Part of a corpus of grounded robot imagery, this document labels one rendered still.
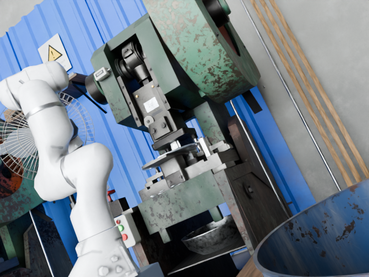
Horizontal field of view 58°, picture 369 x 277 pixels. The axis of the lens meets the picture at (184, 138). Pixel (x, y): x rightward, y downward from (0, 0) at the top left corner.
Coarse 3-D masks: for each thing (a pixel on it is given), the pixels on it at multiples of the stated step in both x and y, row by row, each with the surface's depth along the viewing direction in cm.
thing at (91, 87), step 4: (88, 76) 183; (92, 76) 180; (88, 80) 181; (92, 80) 179; (88, 84) 180; (92, 84) 179; (88, 88) 180; (92, 88) 179; (96, 88) 179; (88, 92) 181; (92, 92) 180; (96, 92) 180; (100, 92) 179; (92, 96) 181; (96, 96) 181; (100, 96) 181; (104, 96) 181; (96, 100) 182; (100, 100) 183; (104, 100) 183; (104, 104) 188
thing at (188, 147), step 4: (192, 144) 149; (196, 144) 153; (176, 148) 144; (180, 148) 145; (184, 148) 149; (188, 148) 155; (192, 148) 160; (168, 152) 143; (172, 152) 144; (160, 156) 144; (152, 160) 145; (148, 168) 159; (152, 168) 165
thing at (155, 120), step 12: (144, 96) 168; (156, 96) 165; (144, 108) 168; (156, 108) 165; (144, 120) 166; (156, 120) 162; (168, 120) 162; (180, 120) 169; (156, 132) 162; (168, 132) 160
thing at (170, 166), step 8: (176, 152) 148; (184, 152) 156; (160, 160) 143; (168, 160) 152; (176, 160) 151; (144, 168) 145; (160, 168) 154; (168, 168) 152; (176, 168) 151; (168, 176) 152; (176, 176) 151; (184, 176) 150; (168, 184) 152; (176, 184) 151
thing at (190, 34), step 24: (144, 0) 130; (168, 0) 126; (192, 0) 124; (168, 24) 128; (192, 24) 126; (192, 48) 131; (216, 48) 130; (240, 48) 180; (192, 72) 137; (216, 72) 138; (240, 72) 140; (216, 96) 151
